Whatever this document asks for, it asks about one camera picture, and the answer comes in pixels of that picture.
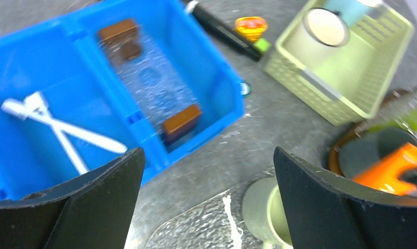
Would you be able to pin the light green mug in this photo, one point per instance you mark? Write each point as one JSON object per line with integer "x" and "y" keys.
{"x": 264, "y": 215}

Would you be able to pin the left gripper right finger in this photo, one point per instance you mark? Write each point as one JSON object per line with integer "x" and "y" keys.
{"x": 325, "y": 210}

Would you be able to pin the light blue mug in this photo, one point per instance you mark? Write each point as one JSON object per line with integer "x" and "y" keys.
{"x": 351, "y": 11}

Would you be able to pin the blue compartment bin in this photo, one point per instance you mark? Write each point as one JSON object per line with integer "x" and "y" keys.
{"x": 62, "y": 59}

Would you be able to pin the orange yellow toy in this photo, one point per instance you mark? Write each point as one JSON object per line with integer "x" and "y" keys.
{"x": 252, "y": 29}

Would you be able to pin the brown oval wooden tray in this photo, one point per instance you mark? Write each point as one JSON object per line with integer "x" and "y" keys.
{"x": 350, "y": 134}

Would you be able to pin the orange toothpaste tube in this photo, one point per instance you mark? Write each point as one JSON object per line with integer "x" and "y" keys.
{"x": 385, "y": 175}

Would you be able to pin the green plastic basket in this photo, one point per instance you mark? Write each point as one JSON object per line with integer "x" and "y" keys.
{"x": 351, "y": 84}

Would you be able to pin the dark grey mug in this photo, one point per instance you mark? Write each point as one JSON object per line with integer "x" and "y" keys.
{"x": 363, "y": 152}

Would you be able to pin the green toothpaste tube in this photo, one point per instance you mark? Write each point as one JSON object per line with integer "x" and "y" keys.
{"x": 407, "y": 121}

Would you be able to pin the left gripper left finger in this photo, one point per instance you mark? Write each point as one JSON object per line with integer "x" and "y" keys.
{"x": 93, "y": 210}

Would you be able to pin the white mug brown rim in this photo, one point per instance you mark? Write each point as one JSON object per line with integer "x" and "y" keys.
{"x": 319, "y": 35}

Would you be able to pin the black cylinder marker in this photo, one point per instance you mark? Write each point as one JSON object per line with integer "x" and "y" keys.
{"x": 217, "y": 28}

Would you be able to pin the white toothbrush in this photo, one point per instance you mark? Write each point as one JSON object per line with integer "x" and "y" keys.
{"x": 35, "y": 107}

